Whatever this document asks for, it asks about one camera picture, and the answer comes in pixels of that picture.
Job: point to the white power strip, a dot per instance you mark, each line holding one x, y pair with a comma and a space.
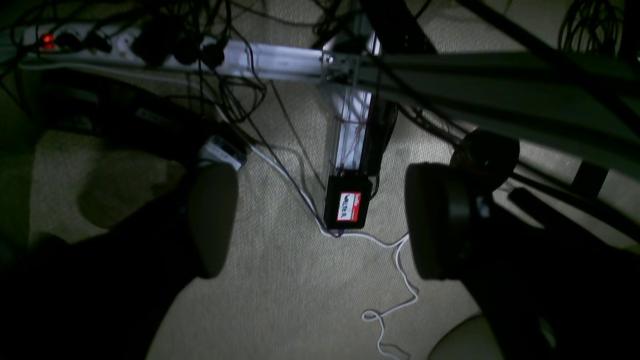
125, 45

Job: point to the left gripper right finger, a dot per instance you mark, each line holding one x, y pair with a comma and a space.
551, 293

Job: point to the aluminium frame rail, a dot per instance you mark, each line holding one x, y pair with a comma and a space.
361, 121

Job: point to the red white label box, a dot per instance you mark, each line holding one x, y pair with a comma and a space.
347, 201

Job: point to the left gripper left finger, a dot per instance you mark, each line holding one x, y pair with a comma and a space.
104, 298

